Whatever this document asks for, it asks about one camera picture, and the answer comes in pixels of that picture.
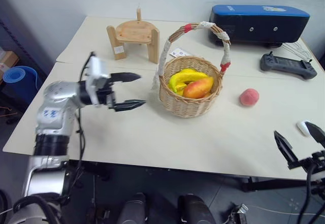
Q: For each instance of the white printed card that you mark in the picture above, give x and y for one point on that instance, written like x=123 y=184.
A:
x=180 y=53

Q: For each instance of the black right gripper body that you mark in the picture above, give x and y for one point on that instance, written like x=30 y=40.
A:
x=317 y=161

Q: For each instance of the yellow green banana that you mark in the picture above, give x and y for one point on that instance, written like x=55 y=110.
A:
x=181 y=78

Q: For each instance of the pink peach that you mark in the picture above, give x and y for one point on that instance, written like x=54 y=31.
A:
x=249 y=97

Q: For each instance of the dark rounded shape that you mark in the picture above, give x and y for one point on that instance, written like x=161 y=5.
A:
x=133 y=208
x=194 y=210

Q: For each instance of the small metal clamp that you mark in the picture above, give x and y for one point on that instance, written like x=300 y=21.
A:
x=238 y=212

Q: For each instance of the red yellow mango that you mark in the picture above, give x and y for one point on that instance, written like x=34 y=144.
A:
x=199 y=88

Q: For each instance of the grey handheld controller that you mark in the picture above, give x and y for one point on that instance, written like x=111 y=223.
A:
x=287 y=66

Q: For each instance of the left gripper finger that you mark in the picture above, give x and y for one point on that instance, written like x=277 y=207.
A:
x=125 y=77
x=129 y=104

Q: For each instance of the brown cardboard box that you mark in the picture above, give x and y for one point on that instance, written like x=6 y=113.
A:
x=7 y=59

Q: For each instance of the rolled blue foam mat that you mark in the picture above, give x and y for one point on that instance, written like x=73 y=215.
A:
x=21 y=79

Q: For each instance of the small white object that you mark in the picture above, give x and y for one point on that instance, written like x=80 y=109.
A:
x=302 y=127

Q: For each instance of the wooden stand with peg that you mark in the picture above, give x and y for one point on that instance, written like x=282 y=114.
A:
x=134 y=32

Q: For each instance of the blue and black case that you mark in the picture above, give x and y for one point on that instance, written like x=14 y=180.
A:
x=256 y=23

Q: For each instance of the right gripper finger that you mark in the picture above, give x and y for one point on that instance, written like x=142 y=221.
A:
x=287 y=149
x=317 y=133

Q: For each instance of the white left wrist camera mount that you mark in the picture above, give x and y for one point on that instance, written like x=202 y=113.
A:
x=96 y=69

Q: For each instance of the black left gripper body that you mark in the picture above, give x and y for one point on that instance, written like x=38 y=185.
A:
x=108 y=93

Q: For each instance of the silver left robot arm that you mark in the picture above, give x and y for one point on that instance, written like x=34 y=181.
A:
x=53 y=99

